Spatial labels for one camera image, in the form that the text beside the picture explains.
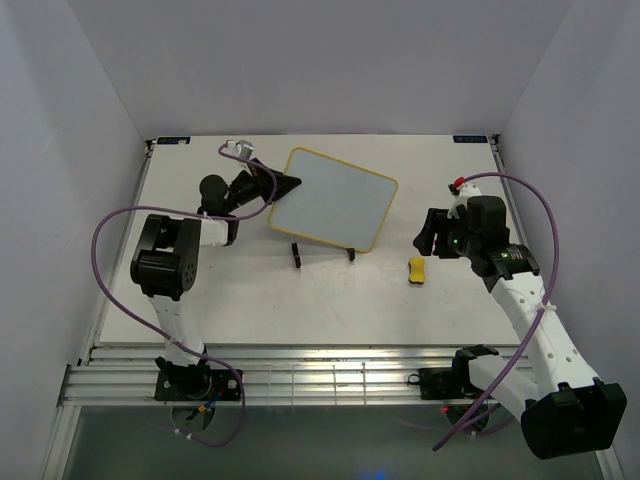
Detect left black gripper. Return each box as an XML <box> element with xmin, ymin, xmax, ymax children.
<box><xmin>225</xmin><ymin>159</ymin><xmax>301</xmax><ymax>214</ymax></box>

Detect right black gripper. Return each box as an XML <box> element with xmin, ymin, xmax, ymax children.
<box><xmin>412</xmin><ymin>208</ymin><xmax>480</xmax><ymax>259</ymax></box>

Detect yellow bone-shaped eraser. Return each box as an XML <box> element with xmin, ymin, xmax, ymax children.
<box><xmin>408</xmin><ymin>257</ymin><xmax>426</xmax><ymax>285</ymax></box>

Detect yellow framed small whiteboard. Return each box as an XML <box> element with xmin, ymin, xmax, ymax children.
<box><xmin>268</xmin><ymin>147</ymin><xmax>398</xmax><ymax>253</ymax></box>

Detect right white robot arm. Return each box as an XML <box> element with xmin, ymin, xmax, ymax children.
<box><xmin>413</xmin><ymin>195</ymin><xmax>627</xmax><ymax>459</ymax></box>

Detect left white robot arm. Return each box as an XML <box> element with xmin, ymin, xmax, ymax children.
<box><xmin>130</xmin><ymin>162</ymin><xmax>302</xmax><ymax>400</ymax></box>

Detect right blue corner sticker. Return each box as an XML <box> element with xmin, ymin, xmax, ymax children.
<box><xmin>452</xmin><ymin>135</ymin><xmax>488</xmax><ymax>144</ymax></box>

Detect blue corner sticker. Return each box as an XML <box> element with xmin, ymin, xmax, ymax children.
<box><xmin>452</xmin><ymin>135</ymin><xmax>488</xmax><ymax>144</ymax></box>
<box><xmin>156</xmin><ymin>136</ymin><xmax>191</xmax><ymax>145</ymax></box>

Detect left blue corner sticker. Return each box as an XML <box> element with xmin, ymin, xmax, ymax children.
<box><xmin>156</xmin><ymin>136</ymin><xmax>191</xmax><ymax>145</ymax></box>

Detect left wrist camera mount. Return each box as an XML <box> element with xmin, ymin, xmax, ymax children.
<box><xmin>225</xmin><ymin>140</ymin><xmax>254</xmax><ymax>162</ymax></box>

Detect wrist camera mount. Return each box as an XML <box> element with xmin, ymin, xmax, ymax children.
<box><xmin>225</xmin><ymin>140</ymin><xmax>254</xmax><ymax>162</ymax></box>
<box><xmin>447</xmin><ymin>177</ymin><xmax>482</xmax><ymax>219</ymax></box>

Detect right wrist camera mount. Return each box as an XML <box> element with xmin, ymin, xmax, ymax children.
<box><xmin>447</xmin><ymin>177</ymin><xmax>482</xmax><ymax>219</ymax></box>

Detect black wire whiteboard stand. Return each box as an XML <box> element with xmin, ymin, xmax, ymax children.
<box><xmin>291</xmin><ymin>242</ymin><xmax>356</xmax><ymax>269</ymax></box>

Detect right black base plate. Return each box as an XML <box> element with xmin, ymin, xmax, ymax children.
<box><xmin>407</xmin><ymin>368</ymin><xmax>481</xmax><ymax>400</ymax></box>

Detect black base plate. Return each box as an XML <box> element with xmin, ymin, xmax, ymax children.
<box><xmin>407</xmin><ymin>368</ymin><xmax>481</xmax><ymax>400</ymax></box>
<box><xmin>153</xmin><ymin>369</ymin><xmax>242</xmax><ymax>402</ymax></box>

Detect aluminium rail frame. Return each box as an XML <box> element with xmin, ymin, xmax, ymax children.
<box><xmin>61</xmin><ymin>135</ymin><xmax>519</xmax><ymax>407</ymax></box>

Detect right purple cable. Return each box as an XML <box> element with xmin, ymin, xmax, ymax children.
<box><xmin>432</xmin><ymin>172</ymin><xmax>560</xmax><ymax>451</ymax></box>

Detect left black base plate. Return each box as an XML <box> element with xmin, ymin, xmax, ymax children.
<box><xmin>153</xmin><ymin>369</ymin><xmax>242</xmax><ymax>402</ymax></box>

